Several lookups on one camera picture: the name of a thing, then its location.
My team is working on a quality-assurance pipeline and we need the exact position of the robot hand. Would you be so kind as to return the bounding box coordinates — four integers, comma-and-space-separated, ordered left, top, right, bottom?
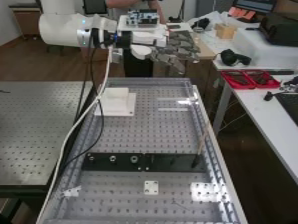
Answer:
117, 9, 201, 75

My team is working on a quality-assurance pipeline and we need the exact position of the person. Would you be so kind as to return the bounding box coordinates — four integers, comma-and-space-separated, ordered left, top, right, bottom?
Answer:
105, 0, 167, 24

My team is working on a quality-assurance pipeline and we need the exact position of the small wooden box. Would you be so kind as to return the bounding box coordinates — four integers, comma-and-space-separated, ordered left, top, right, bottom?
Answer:
214, 22, 239, 40

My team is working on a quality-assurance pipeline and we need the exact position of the small white box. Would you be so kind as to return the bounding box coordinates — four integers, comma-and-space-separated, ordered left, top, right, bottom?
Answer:
93, 86, 138, 118

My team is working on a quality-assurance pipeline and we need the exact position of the wooden cabinet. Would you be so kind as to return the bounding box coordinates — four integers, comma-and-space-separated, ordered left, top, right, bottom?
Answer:
8, 3, 44, 38

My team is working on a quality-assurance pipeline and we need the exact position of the white desk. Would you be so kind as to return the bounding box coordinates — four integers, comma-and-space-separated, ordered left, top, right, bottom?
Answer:
194, 11, 298, 134
231, 74, 298, 185

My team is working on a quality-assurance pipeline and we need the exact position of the clear box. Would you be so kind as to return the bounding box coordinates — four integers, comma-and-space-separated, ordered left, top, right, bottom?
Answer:
37, 77, 250, 224

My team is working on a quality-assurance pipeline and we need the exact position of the black case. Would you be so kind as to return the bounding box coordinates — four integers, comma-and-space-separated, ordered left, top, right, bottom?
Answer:
258, 12, 298, 47

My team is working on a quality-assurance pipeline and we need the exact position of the black plate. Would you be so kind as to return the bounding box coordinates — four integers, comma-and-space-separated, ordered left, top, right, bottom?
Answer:
81, 152, 210, 174

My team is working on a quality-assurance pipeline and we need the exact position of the black keyboard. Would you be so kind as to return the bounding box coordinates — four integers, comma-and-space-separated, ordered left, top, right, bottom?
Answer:
272, 92, 298, 126

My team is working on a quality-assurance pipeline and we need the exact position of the small white square plate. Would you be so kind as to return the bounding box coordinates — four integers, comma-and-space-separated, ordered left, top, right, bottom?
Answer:
142, 180, 161, 196

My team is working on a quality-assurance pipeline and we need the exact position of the black cable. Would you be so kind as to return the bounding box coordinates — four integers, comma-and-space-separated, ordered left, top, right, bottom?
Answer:
58, 74, 107, 171
73, 28, 97, 122

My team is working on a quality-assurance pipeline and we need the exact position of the white cable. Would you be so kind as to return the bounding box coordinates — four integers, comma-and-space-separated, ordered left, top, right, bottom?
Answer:
41, 44, 117, 218

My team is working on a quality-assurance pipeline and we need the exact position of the small white bracket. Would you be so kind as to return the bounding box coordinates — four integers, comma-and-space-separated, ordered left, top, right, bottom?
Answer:
62, 185, 82, 198

